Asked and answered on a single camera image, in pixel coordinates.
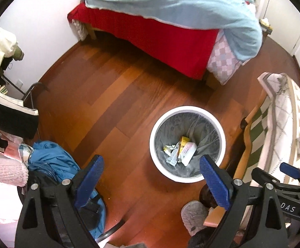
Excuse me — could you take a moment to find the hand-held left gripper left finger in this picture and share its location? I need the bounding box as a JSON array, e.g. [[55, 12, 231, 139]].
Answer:
[[15, 155, 105, 248]]

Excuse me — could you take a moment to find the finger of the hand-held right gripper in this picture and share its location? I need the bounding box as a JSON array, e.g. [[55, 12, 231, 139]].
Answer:
[[252, 168, 300, 194], [280, 163, 300, 184]]

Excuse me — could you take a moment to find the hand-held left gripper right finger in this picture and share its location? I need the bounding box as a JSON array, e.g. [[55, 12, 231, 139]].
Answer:
[[200, 154, 289, 248]]

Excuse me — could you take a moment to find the white round trash bin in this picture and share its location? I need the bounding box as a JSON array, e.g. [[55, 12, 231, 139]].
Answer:
[[149, 105, 227, 182]]

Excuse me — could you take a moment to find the grey fluffy slipper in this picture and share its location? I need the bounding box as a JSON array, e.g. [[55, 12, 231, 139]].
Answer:
[[181, 200, 210, 237]]

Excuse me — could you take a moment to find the blue jacket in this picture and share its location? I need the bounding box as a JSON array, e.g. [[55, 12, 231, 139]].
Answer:
[[27, 141, 106, 241]]

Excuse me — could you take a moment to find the white and pink packet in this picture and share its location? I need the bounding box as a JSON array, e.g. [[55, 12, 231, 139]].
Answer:
[[177, 142, 197, 166]]

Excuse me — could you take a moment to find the white diamond patterned quilt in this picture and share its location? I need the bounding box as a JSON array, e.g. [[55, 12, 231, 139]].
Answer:
[[257, 72, 300, 184]]

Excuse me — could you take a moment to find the green checkered sheet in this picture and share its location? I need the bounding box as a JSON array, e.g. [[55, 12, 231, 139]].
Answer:
[[248, 93, 272, 171]]

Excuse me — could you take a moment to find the yellow cardboard box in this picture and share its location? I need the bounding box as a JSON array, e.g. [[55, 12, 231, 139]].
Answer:
[[178, 136, 192, 155]]

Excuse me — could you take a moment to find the curved metal chair base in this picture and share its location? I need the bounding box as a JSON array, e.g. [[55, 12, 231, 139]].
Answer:
[[96, 219, 126, 242]]

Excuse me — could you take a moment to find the black cloth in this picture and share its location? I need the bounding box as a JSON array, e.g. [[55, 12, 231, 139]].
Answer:
[[187, 229, 218, 248]]

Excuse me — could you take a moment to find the crumpled white paper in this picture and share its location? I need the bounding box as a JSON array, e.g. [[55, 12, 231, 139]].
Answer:
[[163, 144, 178, 155]]

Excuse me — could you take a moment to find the plaid cloth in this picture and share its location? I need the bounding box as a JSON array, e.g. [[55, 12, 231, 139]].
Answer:
[[18, 143, 34, 166]]

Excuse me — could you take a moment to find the grey plastic bin liner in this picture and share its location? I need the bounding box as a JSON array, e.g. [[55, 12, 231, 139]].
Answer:
[[154, 111, 222, 177]]

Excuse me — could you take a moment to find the pink fluffy cloth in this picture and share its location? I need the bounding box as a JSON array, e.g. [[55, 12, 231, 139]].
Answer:
[[0, 150, 29, 188]]

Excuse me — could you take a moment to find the pink fabric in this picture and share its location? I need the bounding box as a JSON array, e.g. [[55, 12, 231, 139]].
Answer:
[[0, 181, 26, 224]]

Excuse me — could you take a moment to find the pink checkered quilt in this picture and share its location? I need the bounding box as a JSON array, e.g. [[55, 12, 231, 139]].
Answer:
[[207, 30, 251, 85]]

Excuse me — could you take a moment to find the olive green cloth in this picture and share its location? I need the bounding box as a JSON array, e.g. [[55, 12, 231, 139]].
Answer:
[[12, 45, 25, 61]]

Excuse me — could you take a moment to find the small yellowish bedside object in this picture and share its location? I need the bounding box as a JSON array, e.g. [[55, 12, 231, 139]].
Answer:
[[259, 18, 273, 34]]

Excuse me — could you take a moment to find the wooden bed leg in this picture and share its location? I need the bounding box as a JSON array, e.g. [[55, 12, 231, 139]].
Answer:
[[87, 24, 97, 40]]

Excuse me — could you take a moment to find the white patterned cloth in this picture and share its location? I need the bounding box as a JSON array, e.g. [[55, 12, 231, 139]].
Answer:
[[72, 19, 86, 41]]

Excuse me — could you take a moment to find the white door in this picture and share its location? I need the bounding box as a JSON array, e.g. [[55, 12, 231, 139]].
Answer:
[[265, 0, 300, 55]]

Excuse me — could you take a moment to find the red bed sheet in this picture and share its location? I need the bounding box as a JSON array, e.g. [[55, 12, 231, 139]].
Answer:
[[67, 1, 219, 79]]

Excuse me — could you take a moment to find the light blue blanket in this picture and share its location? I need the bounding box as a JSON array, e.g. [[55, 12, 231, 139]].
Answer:
[[85, 0, 263, 62]]

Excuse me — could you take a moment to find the black metal chair frame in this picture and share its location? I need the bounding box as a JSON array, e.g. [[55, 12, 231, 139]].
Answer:
[[21, 82, 49, 109]]

